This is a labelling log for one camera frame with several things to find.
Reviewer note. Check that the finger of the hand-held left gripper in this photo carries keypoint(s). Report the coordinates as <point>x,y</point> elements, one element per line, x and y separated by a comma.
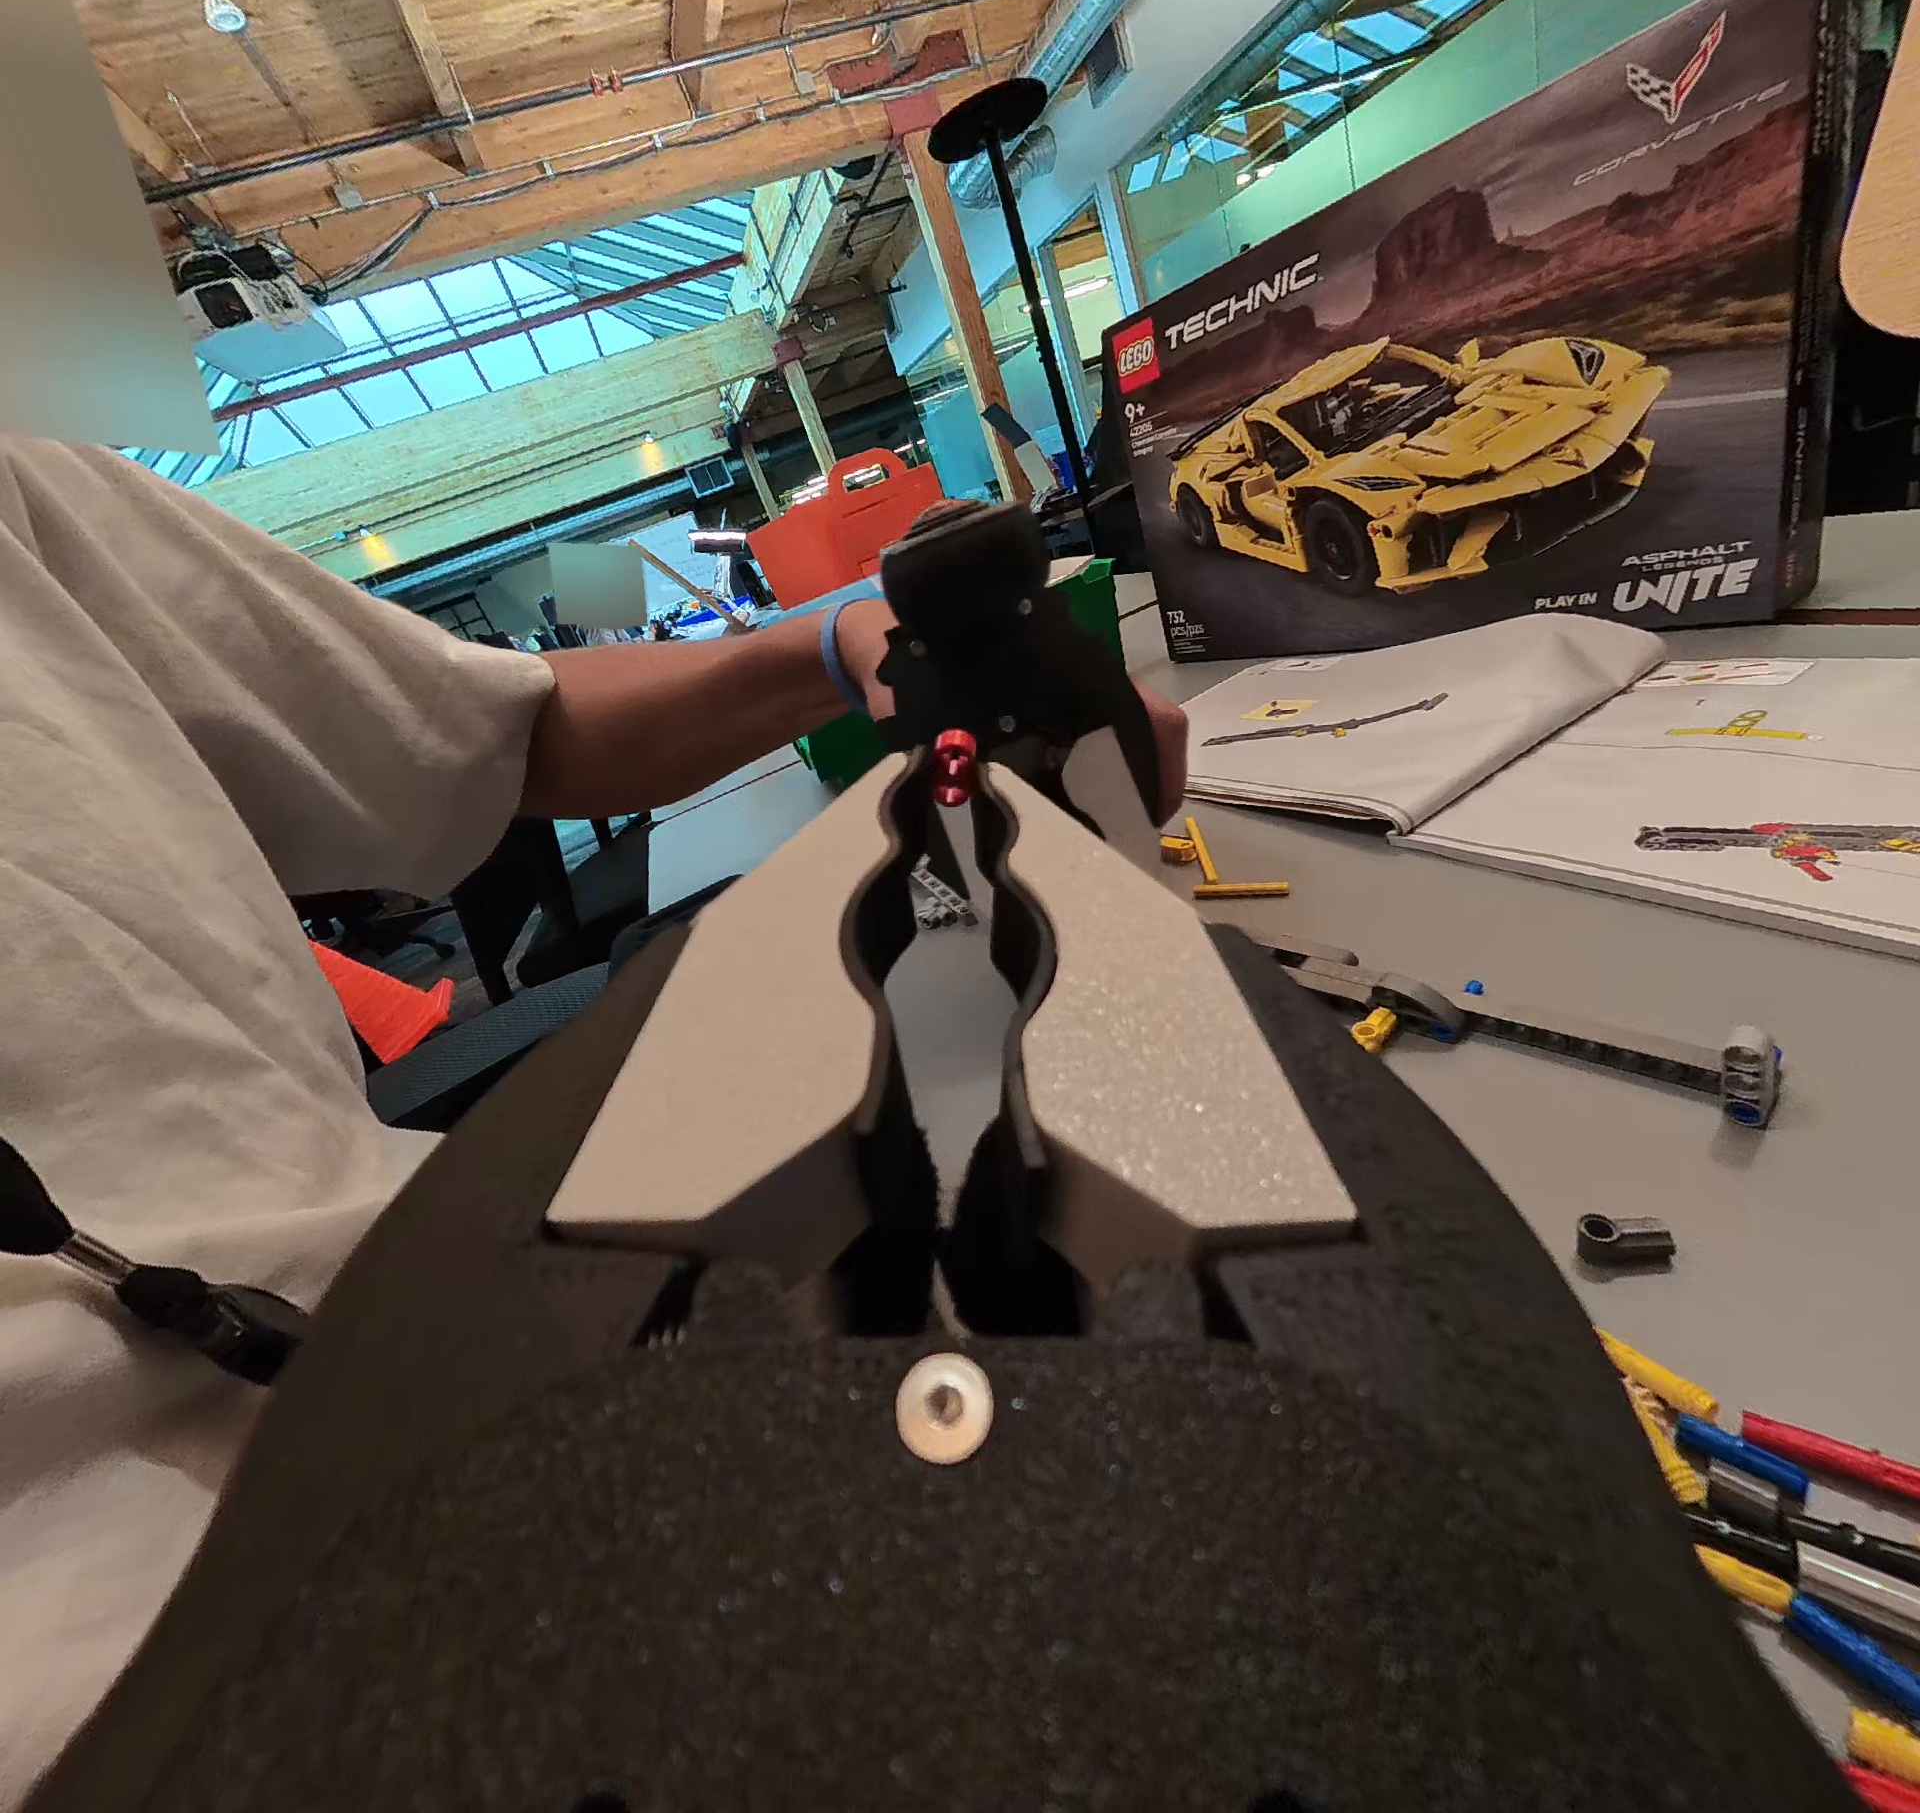
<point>1117,792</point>

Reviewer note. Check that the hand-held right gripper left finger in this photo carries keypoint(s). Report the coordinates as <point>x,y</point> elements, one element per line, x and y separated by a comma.
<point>720,1078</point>

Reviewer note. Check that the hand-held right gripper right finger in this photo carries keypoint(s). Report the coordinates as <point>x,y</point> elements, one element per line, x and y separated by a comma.
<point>1177,1078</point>

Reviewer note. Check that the red two-hole connector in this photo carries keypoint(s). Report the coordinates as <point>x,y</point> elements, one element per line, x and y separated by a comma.
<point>950,770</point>

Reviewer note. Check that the person's left forearm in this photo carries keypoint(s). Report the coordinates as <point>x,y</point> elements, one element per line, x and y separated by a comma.
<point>674,720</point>

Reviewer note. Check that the person's left hand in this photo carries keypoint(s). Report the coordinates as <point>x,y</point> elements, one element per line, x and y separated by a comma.
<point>1172,765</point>

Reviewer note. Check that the yellow axle rod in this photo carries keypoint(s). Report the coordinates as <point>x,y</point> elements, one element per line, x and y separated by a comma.
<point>1242,889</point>
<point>1198,854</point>

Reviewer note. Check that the blue wristband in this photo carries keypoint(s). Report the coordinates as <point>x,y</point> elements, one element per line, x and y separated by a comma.
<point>838,653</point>

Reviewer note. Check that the orange bag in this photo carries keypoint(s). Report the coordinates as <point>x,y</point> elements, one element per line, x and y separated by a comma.
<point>840,524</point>

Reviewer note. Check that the green bin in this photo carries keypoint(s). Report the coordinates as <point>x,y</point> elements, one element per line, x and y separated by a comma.
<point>840,760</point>

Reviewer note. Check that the black pole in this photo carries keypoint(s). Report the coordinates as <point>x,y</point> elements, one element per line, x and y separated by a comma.
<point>1036,314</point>

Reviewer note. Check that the orange traffic cone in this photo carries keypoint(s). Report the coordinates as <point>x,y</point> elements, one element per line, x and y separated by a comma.
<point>383,1004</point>

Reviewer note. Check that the open instruction booklet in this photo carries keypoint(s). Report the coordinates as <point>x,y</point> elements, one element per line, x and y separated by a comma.
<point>1500,747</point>

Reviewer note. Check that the long grey black beam assembly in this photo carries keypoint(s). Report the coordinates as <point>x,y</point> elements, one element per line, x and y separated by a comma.
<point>1576,1042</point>

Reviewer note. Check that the dark grey connector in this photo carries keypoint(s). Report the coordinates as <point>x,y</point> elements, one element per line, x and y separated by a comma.
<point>1624,1240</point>

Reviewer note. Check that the person's white shirt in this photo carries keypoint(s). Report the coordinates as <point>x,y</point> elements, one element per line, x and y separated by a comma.
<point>181,868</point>

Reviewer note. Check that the dark box with yellow car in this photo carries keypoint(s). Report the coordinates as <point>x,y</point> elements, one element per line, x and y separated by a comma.
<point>1500,344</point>

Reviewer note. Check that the heap of small mixed parts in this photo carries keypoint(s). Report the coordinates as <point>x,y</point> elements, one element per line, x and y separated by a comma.
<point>1800,1528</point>

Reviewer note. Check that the white ceiling mounted device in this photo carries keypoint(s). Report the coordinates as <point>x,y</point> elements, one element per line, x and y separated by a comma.
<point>255,314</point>

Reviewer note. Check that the wooden board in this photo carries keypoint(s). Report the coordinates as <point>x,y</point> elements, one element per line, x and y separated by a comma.
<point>1887,193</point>

